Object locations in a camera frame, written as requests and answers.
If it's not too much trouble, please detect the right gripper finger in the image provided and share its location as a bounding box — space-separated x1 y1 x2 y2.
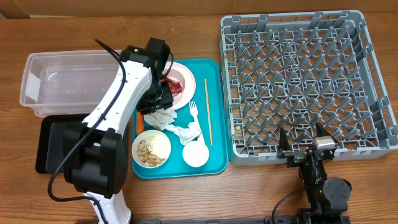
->
315 122 333 139
278 127 292 152

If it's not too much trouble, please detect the red snack wrapper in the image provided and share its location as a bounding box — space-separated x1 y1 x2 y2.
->
162 78 183 96

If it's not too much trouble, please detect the large white tissue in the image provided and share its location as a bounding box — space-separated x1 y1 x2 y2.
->
144 108 177 131

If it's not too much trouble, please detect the small white tissue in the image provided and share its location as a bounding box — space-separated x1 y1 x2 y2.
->
166 122 201 146

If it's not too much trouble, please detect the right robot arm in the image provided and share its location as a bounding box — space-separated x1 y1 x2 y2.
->
271 122 352 224

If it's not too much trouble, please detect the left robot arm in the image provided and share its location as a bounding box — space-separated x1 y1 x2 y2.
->
61 43 174 223

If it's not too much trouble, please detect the grey dishwasher rack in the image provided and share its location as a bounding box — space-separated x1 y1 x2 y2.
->
220 10 397 166

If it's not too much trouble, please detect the orange carrot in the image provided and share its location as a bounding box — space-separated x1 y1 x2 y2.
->
136 112 145 136

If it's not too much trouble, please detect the pink white plate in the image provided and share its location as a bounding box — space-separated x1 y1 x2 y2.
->
167 62 196 110

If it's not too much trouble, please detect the white plastic fork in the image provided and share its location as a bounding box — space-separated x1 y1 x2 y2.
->
189 100 205 143

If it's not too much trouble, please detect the wooden chopstick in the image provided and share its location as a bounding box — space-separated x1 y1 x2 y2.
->
204 78 213 145

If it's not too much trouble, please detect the teal plastic tray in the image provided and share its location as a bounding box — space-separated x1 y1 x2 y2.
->
132 58 229 179

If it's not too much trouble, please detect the white bowl with nuts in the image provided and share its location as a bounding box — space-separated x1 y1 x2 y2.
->
132 129 171 169

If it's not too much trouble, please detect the small white round cup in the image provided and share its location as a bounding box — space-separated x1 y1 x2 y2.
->
182 141 210 167

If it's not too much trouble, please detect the clear plastic bin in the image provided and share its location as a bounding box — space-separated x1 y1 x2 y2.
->
19 50 119 117

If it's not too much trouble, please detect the black plastic tray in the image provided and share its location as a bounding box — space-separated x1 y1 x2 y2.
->
35 114 88 174

